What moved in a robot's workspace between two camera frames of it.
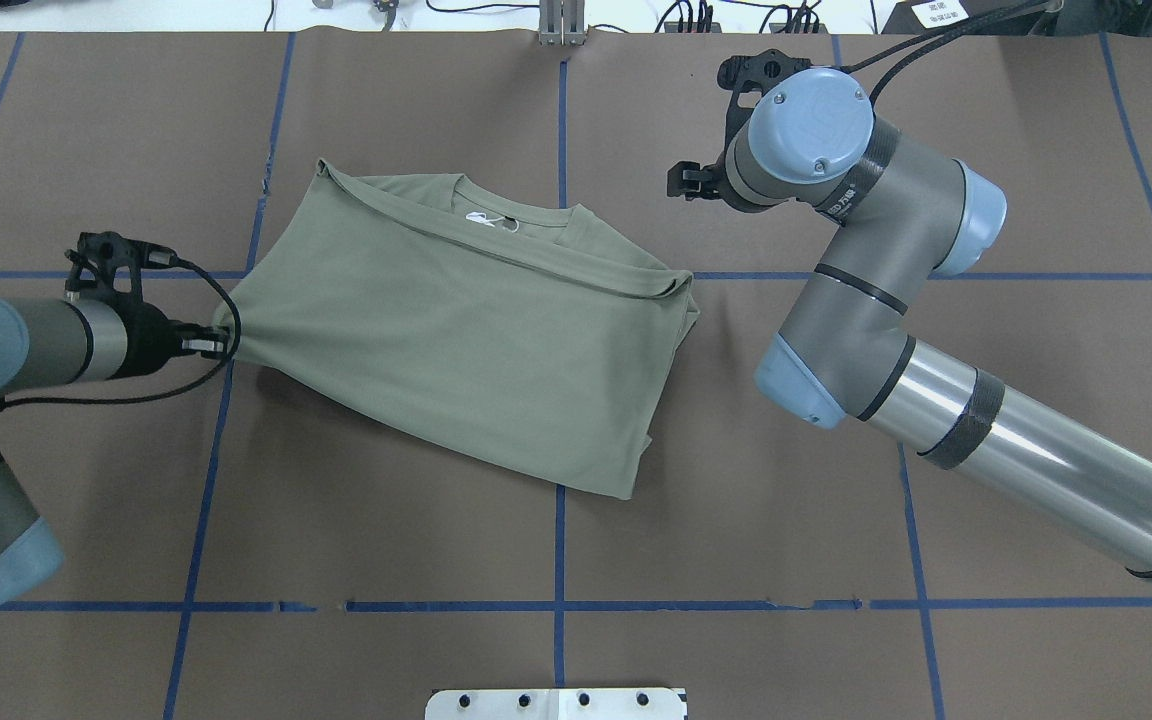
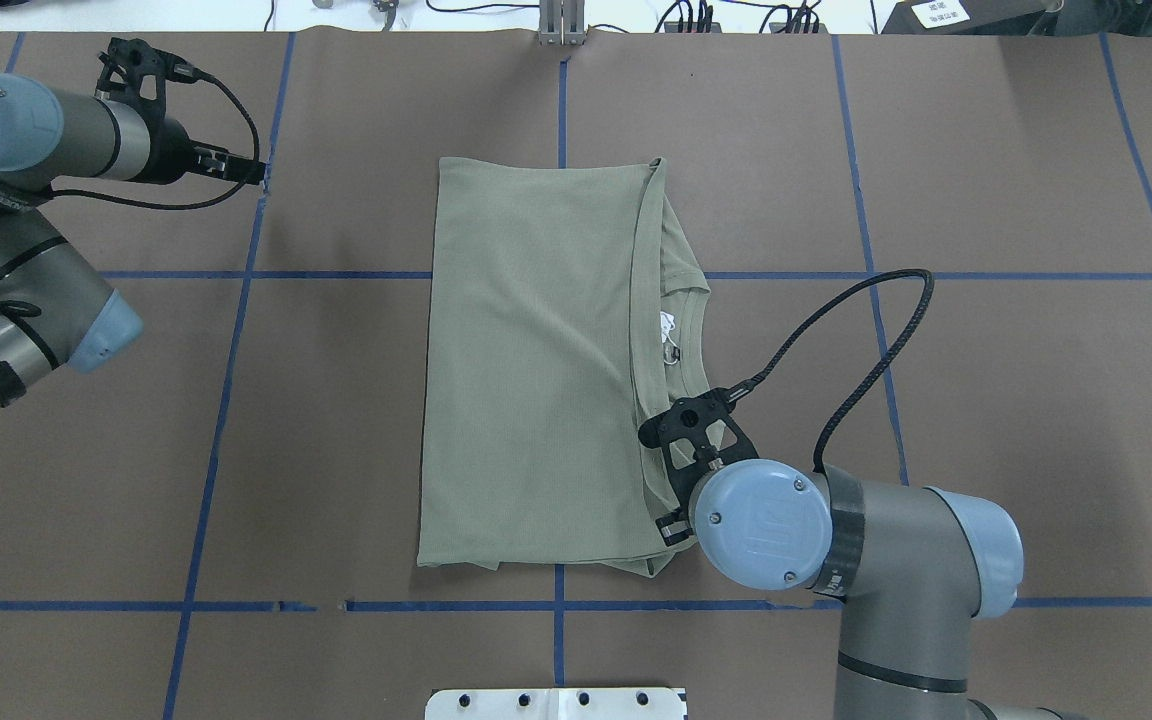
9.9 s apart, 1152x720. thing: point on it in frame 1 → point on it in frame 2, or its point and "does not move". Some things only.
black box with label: (926, 17) does not move
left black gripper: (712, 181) → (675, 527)
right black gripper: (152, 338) → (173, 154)
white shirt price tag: (482, 218) → (672, 352)
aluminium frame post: (561, 23) does not move
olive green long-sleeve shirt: (475, 327) → (562, 312)
